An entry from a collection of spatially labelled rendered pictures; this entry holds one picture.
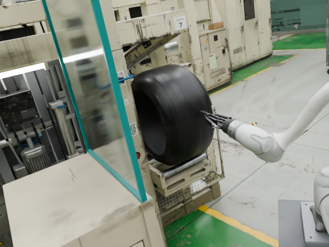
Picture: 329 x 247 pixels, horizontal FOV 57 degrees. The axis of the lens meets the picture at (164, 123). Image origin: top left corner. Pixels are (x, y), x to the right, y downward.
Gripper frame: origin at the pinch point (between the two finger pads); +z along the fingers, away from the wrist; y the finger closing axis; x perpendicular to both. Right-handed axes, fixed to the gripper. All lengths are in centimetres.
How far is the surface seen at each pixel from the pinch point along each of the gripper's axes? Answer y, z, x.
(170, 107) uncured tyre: 15.1, 10.0, -6.4
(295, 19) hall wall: -992, 655, 160
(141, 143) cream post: 28.5, 23.3, 16.5
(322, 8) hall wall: -1008, 560, 117
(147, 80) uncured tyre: 16.1, 29.3, -16.7
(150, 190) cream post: 30, 19, 47
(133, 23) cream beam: 6, 58, -43
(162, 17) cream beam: -15, 58, -43
